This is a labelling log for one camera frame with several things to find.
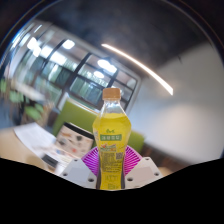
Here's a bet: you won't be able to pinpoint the yellow drink bottle orange cap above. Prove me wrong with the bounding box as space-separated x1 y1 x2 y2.
91 87 132 191

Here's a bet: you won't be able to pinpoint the white paper sheet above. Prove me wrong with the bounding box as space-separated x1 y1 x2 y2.
13 122 57 151

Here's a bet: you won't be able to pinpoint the green upholstered bench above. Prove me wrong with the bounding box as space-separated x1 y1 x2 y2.
51 98 146 155

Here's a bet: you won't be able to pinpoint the black-framed printed table sign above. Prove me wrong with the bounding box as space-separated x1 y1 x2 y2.
54 122 95 159

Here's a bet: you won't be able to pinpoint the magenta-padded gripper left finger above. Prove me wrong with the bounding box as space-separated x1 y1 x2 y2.
59 146 100 190

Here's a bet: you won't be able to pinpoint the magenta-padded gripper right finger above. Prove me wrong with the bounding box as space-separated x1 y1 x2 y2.
123 145 164 190

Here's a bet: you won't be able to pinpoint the long curved ceiling light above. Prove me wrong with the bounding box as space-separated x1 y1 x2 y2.
100 43 174 96

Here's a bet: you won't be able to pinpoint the hanging pendant lamps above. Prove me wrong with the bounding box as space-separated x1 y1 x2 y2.
26 36 118 79

